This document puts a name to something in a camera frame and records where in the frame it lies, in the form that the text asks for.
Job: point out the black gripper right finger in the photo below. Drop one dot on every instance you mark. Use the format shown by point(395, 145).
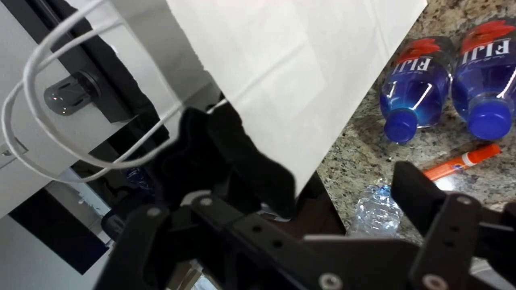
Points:
point(449, 236)

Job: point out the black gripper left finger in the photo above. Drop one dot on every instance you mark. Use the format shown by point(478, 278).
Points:
point(145, 247)

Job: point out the clear plastic water bottle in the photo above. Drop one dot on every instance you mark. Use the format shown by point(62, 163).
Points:
point(376, 210)

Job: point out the orange pen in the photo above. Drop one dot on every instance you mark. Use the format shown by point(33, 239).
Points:
point(462, 160)

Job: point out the Fiji water bottle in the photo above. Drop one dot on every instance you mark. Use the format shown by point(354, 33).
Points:
point(416, 89)
point(484, 81)

